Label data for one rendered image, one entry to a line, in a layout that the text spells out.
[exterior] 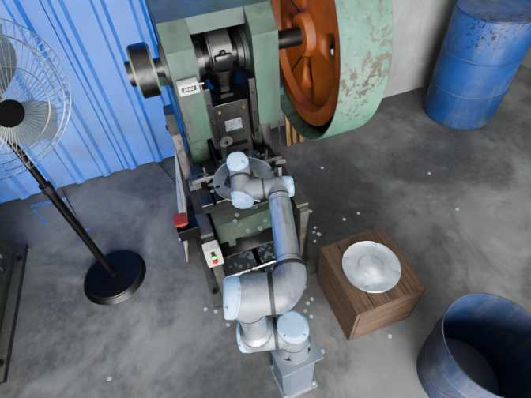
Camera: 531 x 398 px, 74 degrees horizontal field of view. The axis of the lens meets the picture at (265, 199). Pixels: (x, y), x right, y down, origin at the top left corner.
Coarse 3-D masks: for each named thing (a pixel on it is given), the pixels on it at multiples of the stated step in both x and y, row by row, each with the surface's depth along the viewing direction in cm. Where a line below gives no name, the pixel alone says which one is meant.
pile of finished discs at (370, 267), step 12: (348, 252) 184; (360, 252) 183; (372, 252) 183; (384, 252) 182; (348, 264) 179; (360, 264) 178; (372, 264) 178; (384, 264) 178; (396, 264) 177; (348, 276) 174; (360, 276) 174; (372, 276) 173; (384, 276) 173; (396, 276) 173; (360, 288) 171; (372, 288) 169; (384, 288) 169
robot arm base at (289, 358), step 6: (306, 348) 138; (282, 354) 139; (288, 354) 137; (294, 354) 136; (300, 354) 137; (306, 354) 139; (282, 360) 141; (288, 360) 140; (294, 360) 138; (300, 360) 139
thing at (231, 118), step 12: (216, 96) 142; (228, 96) 141; (240, 96) 141; (216, 108) 138; (228, 108) 140; (240, 108) 142; (216, 120) 142; (228, 120) 144; (240, 120) 146; (228, 132) 148; (240, 132) 150; (228, 144) 151; (240, 144) 152; (252, 144) 158
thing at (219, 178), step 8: (256, 160) 173; (224, 168) 170; (256, 168) 169; (264, 168) 168; (216, 176) 167; (224, 176) 167; (256, 176) 165; (264, 176) 165; (272, 176) 165; (216, 184) 163; (224, 192) 160
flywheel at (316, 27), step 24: (288, 0) 145; (312, 0) 126; (288, 24) 156; (312, 24) 130; (336, 24) 109; (288, 48) 161; (312, 48) 135; (336, 48) 113; (288, 72) 167; (312, 72) 144; (336, 72) 118; (288, 96) 170; (312, 96) 152; (336, 96) 123; (312, 120) 151
